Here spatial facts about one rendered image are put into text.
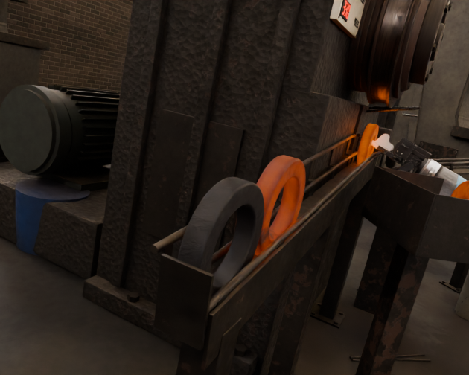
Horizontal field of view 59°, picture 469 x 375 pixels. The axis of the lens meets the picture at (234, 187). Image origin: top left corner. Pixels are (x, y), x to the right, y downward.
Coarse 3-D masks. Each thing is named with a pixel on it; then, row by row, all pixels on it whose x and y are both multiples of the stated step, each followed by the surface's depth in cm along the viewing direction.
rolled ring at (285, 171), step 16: (272, 160) 69; (288, 160) 69; (272, 176) 66; (288, 176) 69; (304, 176) 77; (272, 192) 65; (288, 192) 78; (272, 208) 67; (288, 208) 79; (272, 224) 79; (288, 224) 78; (272, 240) 74
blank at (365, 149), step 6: (366, 126) 147; (372, 126) 147; (378, 126) 152; (366, 132) 146; (372, 132) 145; (366, 138) 145; (372, 138) 147; (360, 144) 146; (366, 144) 145; (360, 150) 146; (366, 150) 145; (372, 150) 156; (360, 156) 148; (366, 156) 147; (360, 162) 150
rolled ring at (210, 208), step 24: (216, 192) 52; (240, 192) 54; (192, 216) 51; (216, 216) 50; (240, 216) 62; (192, 240) 50; (216, 240) 51; (240, 240) 64; (192, 264) 50; (240, 264) 62; (216, 288) 56
